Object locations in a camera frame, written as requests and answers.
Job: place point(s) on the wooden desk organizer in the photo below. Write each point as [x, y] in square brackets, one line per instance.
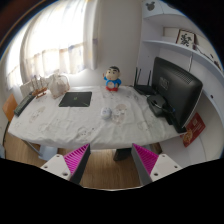
[39, 89]

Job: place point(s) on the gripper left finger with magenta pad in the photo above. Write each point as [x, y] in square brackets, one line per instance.
[70, 166]

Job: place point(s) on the white wall shelf unit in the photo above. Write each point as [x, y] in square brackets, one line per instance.
[161, 23]

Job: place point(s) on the orange wooden chair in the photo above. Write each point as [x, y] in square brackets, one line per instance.
[9, 107]

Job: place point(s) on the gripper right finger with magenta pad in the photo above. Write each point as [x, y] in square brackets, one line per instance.
[150, 166]

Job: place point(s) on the white sheer curtain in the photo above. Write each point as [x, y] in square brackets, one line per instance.
[62, 38]

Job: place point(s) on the black keyboard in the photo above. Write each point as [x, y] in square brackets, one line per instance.
[23, 104]

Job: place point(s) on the red paper card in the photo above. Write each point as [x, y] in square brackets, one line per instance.
[194, 129]

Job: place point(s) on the black wifi router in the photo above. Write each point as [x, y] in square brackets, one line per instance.
[142, 89]

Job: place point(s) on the framed calligraphy picture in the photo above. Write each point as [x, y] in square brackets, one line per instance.
[186, 38]

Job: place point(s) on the cartoon boy figurine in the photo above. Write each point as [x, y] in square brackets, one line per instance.
[112, 78]

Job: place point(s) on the black computer monitor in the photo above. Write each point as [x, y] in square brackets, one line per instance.
[176, 93]

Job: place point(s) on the black mouse pad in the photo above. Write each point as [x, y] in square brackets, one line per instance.
[76, 99]

